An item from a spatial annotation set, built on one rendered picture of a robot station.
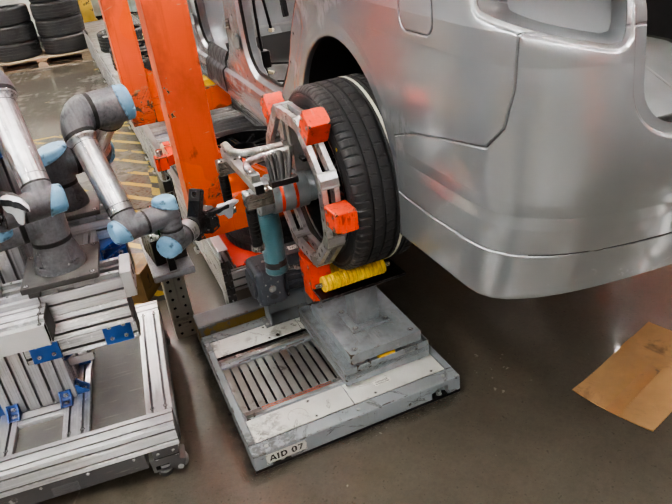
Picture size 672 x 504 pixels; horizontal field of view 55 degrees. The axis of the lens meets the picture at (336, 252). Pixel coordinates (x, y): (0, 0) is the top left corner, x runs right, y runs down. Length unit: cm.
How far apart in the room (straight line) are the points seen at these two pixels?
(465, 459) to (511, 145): 121
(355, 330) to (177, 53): 123
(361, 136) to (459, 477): 116
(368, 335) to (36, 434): 123
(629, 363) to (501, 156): 145
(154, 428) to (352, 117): 122
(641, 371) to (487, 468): 77
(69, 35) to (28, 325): 871
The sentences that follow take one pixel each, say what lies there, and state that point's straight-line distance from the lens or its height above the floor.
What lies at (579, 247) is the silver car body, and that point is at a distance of 163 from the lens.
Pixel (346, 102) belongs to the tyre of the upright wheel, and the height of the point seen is 115.
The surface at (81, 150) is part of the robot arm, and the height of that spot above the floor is 114.
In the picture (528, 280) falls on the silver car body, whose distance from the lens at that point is 167.
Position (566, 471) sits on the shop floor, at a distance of 234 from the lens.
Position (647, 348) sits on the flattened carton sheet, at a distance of 287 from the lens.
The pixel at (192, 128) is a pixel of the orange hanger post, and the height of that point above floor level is 99.
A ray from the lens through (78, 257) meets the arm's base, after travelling 211.
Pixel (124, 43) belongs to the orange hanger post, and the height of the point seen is 105.
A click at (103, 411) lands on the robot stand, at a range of 250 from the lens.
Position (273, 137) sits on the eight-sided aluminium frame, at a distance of 239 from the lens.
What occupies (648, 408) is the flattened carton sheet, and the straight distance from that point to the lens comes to 260.
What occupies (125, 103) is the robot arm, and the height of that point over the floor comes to 122.
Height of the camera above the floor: 172
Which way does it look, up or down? 29 degrees down
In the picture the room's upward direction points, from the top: 7 degrees counter-clockwise
